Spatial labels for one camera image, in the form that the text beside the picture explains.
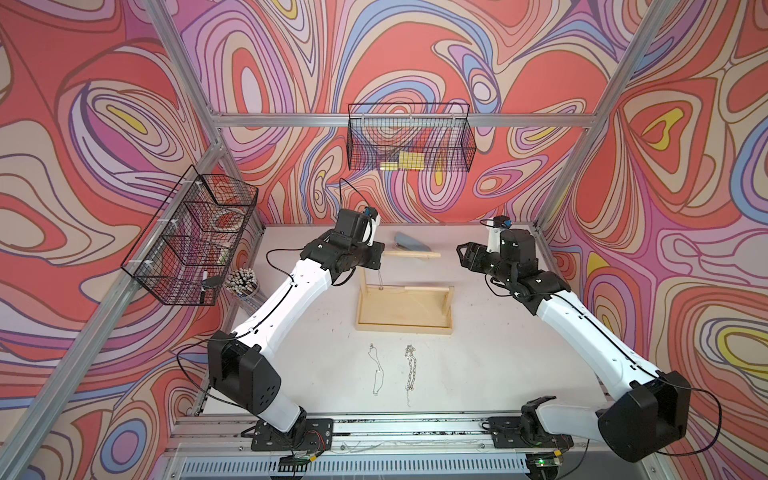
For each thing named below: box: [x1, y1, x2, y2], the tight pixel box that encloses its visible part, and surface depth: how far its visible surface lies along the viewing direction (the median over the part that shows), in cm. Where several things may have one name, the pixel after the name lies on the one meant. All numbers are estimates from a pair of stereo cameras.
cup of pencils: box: [224, 268, 260, 297], surface depth 83 cm
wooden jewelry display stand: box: [355, 267, 455, 335], surface depth 97 cm
